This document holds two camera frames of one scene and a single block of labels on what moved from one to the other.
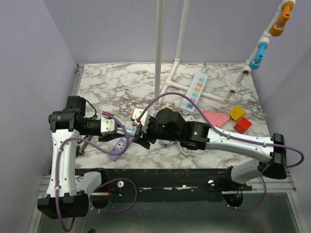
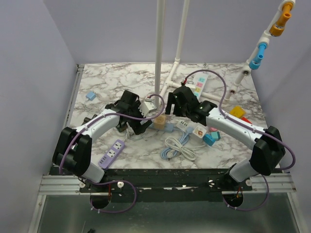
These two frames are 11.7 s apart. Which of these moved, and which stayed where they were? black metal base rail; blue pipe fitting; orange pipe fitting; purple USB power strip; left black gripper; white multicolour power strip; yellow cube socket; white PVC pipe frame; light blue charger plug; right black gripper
Moved: right black gripper; light blue charger plug; purple USB power strip; left black gripper
Stayed: white multicolour power strip; blue pipe fitting; orange pipe fitting; black metal base rail; white PVC pipe frame; yellow cube socket
